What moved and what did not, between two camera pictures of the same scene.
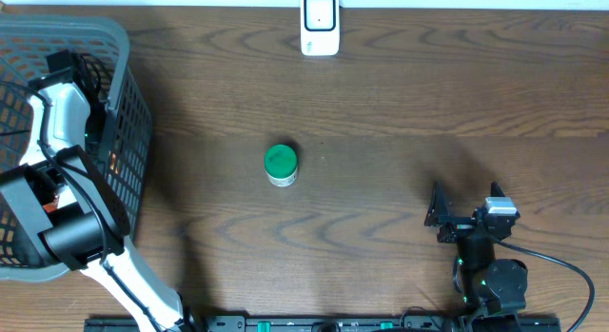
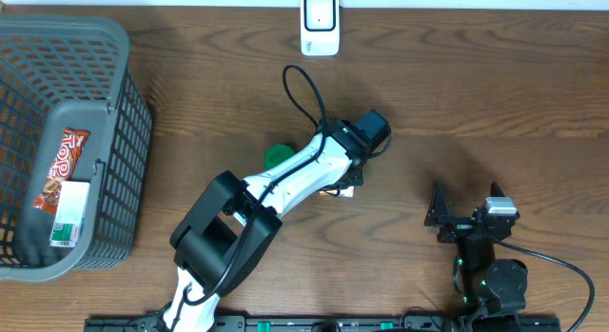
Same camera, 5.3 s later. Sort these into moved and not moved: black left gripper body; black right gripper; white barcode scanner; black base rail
Moved: black left gripper body
Not moved: black right gripper; black base rail; white barcode scanner
